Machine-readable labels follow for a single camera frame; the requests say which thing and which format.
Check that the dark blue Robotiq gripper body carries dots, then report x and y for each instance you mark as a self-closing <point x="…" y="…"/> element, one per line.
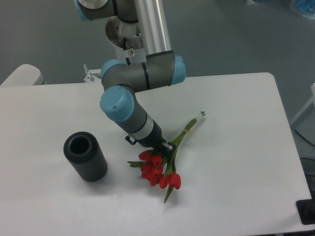
<point x="154" y="139"/>

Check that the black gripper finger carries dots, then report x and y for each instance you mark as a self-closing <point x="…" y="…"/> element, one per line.
<point x="166" y="149"/>

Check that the red tulip bouquet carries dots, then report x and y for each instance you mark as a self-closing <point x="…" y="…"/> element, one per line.
<point x="160" y="170"/>

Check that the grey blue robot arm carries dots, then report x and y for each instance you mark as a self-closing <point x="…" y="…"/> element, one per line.
<point x="121" y="80"/>

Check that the black ribbed cylindrical vase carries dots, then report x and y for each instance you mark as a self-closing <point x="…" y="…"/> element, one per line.
<point x="83" y="152"/>

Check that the white furniture at right edge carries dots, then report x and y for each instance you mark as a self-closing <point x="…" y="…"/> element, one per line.
<point x="306" y="110"/>

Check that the white chair back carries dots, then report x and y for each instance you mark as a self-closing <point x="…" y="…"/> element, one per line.
<point x="24" y="75"/>

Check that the black device at table corner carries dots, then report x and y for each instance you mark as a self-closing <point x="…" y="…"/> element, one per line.
<point x="306" y="210"/>

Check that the blue plastic bag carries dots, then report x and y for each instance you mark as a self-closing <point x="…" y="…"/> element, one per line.
<point x="305" y="8"/>

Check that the white metal base frame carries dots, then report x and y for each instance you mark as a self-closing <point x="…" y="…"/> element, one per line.
<point x="91" y="75"/>

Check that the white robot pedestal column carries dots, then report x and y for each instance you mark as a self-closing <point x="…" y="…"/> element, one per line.
<point x="130" y="46"/>

